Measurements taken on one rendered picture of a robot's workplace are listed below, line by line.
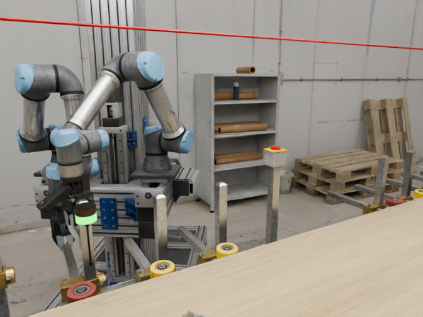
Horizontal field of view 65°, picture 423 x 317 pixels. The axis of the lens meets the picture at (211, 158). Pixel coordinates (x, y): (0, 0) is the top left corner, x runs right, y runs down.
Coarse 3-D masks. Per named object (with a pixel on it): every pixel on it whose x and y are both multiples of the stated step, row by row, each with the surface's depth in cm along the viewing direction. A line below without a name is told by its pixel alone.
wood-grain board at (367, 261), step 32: (352, 224) 142; (384, 224) 142; (416, 224) 142; (256, 256) 116; (288, 256) 116; (320, 256) 116; (352, 256) 116; (384, 256) 116; (416, 256) 116; (128, 288) 99; (160, 288) 99; (192, 288) 99; (224, 288) 99; (256, 288) 99; (288, 288) 99; (320, 288) 99; (352, 288) 99; (384, 288) 99; (416, 288) 99
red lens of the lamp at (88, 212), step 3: (75, 207) 98; (93, 207) 98; (75, 210) 97; (78, 210) 96; (81, 210) 96; (84, 210) 96; (87, 210) 97; (90, 210) 97; (93, 210) 98; (75, 213) 98; (78, 213) 97; (81, 213) 97; (84, 213) 97; (87, 213) 97; (90, 213) 98; (93, 213) 98; (81, 216) 97
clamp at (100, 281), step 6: (78, 276) 110; (96, 276) 110; (102, 276) 110; (60, 282) 106; (72, 282) 106; (78, 282) 106; (96, 282) 108; (102, 282) 109; (60, 288) 104; (66, 288) 104; (96, 288) 109; (102, 288) 111; (66, 294) 104; (66, 300) 105
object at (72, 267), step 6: (66, 246) 131; (66, 252) 127; (72, 252) 127; (66, 258) 123; (72, 258) 123; (66, 264) 121; (72, 264) 119; (72, 270) 115; (78, 270) 115; (72, 276) 111
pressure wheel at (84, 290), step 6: (84, 282) 100; (90, 282) 100; (72, 288) 98; (78, 288) 98; (84, 288) 98; (90, 288) 98; (72, 294) 95; (78, 294) 95; (84, 294) 95; (90, 294) 95; (96, 294) 99; (72, 300) 94; (78, 300) 93
